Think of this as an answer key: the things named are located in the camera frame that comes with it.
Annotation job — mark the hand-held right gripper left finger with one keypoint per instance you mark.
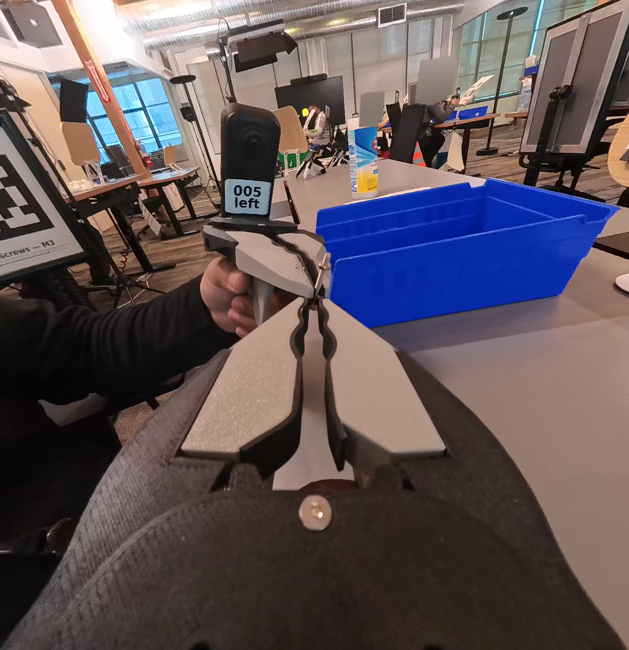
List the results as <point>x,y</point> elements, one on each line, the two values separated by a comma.
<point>243,401</point>

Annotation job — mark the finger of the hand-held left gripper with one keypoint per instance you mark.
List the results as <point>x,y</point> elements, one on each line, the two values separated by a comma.
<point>274,264</point>
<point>309,246</point>

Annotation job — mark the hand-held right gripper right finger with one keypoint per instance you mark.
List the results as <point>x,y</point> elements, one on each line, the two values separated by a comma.
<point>385,401</point>

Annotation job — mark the metal screw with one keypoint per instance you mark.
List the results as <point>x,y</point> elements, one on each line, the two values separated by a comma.
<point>322,269</point>

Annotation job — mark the blue plastic bin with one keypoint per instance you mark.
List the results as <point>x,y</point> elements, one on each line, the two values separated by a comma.
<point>446,284</point>

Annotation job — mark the person's left forearm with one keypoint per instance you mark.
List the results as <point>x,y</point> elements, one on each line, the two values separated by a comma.
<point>142,335</point>

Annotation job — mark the wooden background desk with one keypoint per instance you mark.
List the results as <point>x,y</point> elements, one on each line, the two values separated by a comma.
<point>157,177</point>

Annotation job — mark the grey desk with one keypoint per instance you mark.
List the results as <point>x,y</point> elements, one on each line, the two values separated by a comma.
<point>522,406</point>

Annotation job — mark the black desk hatch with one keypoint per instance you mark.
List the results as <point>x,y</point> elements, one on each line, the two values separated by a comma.
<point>619,246</point>

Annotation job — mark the person's left hand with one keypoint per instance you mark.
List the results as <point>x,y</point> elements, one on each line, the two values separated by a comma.
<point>225,294</point>

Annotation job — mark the tan board stand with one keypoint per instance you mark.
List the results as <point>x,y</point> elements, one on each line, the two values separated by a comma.
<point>81,142</point>
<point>291,127</point>

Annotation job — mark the black light stand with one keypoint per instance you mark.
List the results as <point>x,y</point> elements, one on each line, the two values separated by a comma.
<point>228,86</point>

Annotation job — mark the white black wedge stand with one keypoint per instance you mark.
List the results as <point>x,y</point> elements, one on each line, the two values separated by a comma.
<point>309,170</point>

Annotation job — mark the black floor lamp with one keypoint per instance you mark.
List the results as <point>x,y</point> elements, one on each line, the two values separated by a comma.
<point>512,12</point>
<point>182,79</point>

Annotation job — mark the wipes canister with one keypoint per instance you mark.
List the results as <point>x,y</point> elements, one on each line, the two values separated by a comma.
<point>363,167</point>

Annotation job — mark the studio light panel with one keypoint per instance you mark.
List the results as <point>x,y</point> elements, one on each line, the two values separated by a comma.
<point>258,51</point>

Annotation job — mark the orange traffic cone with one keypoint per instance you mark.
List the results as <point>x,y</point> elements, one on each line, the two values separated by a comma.
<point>419,157</point>

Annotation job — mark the wooden column with red sign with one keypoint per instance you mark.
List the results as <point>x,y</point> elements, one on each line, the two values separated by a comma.
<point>98,76</point>

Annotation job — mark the cream tote bag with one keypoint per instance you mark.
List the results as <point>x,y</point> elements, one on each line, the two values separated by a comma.
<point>456,152</point>

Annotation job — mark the black light flag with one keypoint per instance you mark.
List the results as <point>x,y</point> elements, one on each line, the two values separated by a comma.
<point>73,101</point>

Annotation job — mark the blue storage bin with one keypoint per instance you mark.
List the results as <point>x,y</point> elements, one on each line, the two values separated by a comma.
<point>472,112</point>

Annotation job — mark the black easel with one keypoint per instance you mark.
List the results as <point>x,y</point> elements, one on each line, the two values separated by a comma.
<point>55,289</point>

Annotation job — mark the black badge reel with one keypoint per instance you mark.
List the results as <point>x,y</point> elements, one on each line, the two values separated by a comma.
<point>58,533</point>

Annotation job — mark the person's black clothed torso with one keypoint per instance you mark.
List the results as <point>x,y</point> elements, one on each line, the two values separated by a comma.
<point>30,482</point>

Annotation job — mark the framed tag sign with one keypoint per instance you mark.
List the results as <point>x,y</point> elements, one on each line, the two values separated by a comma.
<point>20,203</point>

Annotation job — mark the grey board easel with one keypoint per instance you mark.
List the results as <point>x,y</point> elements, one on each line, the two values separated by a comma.
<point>568,76</point>

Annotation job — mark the white document stand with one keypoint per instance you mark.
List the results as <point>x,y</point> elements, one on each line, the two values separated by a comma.
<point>627,177</point>

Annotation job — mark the black wall screen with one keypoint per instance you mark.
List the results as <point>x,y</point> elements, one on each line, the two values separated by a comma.
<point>319,96</point>

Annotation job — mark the silver ventilation duct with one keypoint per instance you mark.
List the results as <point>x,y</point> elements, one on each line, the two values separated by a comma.
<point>294,18</point>

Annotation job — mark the black wall speaker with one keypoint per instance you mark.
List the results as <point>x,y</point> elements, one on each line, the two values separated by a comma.
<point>35,23</point>

